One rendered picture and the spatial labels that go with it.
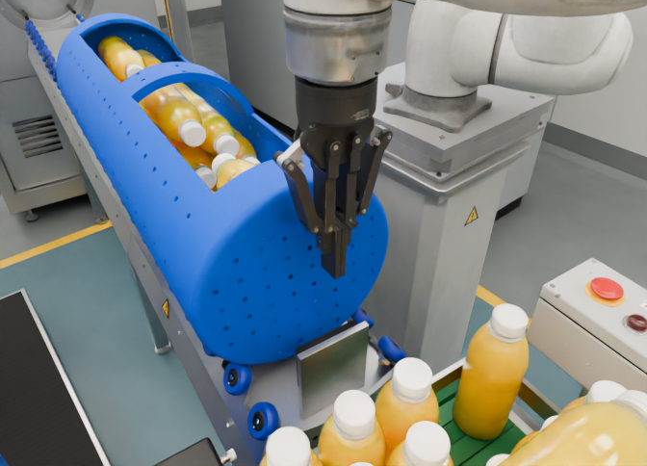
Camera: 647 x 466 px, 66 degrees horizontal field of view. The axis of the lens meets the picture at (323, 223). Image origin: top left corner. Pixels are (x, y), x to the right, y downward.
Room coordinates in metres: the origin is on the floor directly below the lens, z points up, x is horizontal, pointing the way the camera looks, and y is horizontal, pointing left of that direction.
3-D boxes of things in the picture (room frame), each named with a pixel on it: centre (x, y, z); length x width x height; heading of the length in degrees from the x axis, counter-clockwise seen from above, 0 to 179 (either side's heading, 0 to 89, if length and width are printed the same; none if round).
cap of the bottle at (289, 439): (0.24, 0.03, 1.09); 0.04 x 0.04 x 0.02
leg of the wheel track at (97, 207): (2.08, 1.14, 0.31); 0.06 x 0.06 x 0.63; 33
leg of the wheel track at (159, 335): (1.25, 0.61, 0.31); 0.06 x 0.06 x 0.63; 33
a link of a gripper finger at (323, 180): (0.43, 0.00, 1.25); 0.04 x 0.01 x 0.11; 33
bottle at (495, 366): (0.39, -0.21, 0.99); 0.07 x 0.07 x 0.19
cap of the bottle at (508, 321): (0.39, -0.21, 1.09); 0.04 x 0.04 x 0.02
